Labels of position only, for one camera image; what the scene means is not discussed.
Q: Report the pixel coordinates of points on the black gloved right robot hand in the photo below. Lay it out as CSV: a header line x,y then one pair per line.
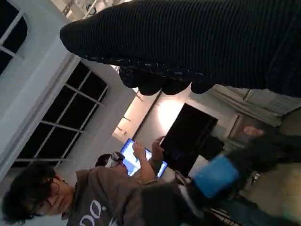
x,y
188,35

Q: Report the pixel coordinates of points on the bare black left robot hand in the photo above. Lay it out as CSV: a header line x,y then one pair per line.
x,y
216,176

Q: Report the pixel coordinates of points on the black monitor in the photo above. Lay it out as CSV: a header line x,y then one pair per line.
x,y
188,136

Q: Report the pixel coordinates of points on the person with headset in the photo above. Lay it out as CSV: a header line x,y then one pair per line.
x,y
145,164

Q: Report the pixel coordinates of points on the person in light clothing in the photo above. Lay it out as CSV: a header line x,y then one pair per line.
x,y
258,106

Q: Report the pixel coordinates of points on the blue lit screen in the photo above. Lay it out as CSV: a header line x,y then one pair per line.
x,y
128,150

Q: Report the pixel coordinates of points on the person with glasses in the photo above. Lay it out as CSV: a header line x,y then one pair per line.
x,y
105,188

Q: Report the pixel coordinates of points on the large dark grid window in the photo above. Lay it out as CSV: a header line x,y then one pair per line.
x,y
65,117

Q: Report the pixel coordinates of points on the small dark window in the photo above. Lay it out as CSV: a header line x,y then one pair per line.
x,y
14,35

